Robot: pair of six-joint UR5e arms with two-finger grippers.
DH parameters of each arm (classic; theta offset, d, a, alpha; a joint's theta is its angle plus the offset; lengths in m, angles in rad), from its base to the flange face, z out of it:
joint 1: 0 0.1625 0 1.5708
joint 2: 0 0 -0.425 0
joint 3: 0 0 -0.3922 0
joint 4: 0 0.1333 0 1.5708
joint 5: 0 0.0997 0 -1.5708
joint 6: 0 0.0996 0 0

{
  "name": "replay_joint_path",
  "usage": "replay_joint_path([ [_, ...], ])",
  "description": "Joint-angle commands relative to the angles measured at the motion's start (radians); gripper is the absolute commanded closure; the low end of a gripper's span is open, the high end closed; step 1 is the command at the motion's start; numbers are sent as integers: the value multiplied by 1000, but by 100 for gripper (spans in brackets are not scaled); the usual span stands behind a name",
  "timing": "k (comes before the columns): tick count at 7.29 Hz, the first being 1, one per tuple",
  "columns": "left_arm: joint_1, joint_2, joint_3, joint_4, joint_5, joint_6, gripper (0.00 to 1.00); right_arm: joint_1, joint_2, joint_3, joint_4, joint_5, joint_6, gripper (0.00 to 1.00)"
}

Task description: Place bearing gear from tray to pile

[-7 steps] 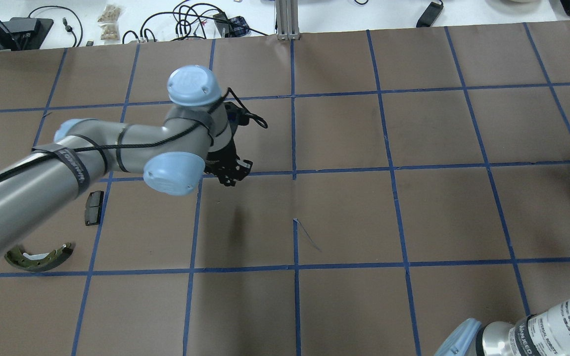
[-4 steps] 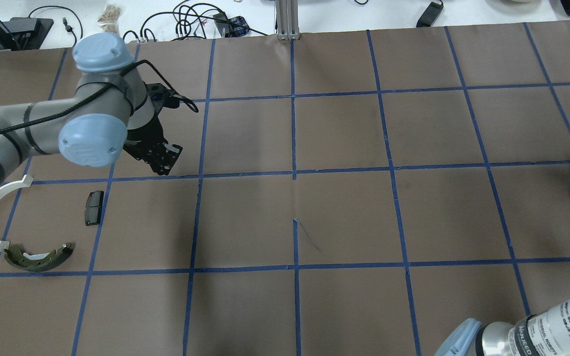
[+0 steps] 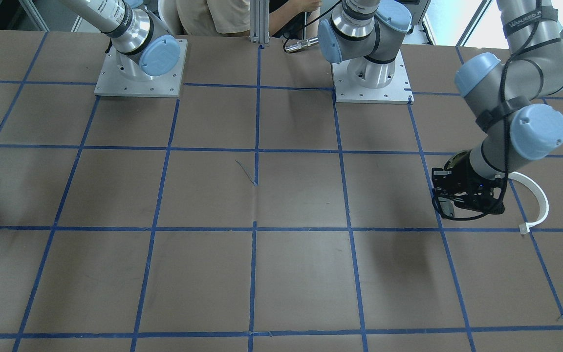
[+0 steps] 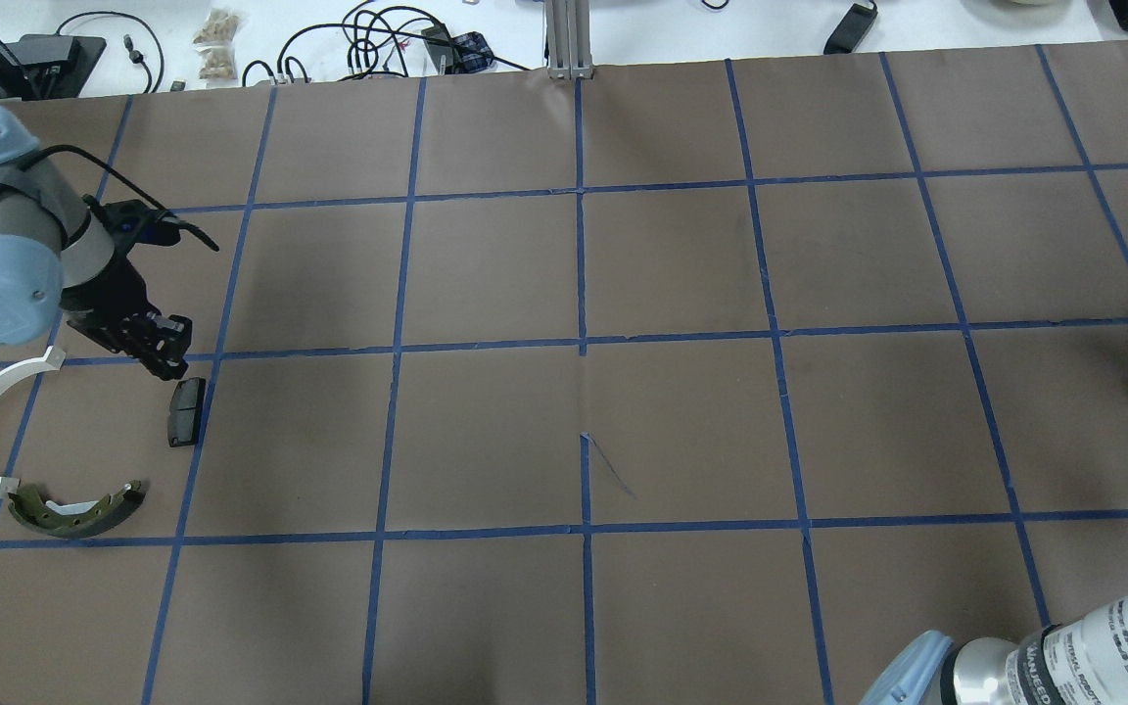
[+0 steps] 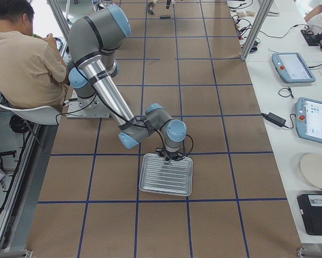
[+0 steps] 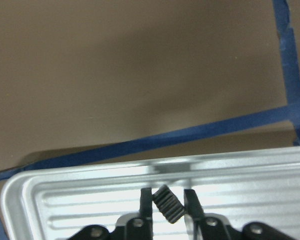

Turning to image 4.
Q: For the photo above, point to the olive metal brake shoe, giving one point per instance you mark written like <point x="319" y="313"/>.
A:
<point x="36" y="512"/>

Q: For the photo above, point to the black power adapter top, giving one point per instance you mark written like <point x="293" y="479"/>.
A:
<point x="852" y="29"/>

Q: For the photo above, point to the aluminium frame post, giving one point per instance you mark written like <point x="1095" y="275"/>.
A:
<point x="568" y="46"/>

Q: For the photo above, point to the dark grey brake pad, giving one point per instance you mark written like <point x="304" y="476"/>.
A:
<point x="185" y="414"/>

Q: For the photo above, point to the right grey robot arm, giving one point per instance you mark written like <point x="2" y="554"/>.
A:
<point x="1079" y="662"/>

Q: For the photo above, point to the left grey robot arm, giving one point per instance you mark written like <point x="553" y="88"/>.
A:
<point x="62" y="253"/>

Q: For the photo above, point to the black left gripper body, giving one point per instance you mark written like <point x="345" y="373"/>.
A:
<point x="106" y="298"/>

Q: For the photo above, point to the bag of small parts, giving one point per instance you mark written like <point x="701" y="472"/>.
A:
<point x="213" y="44"/>

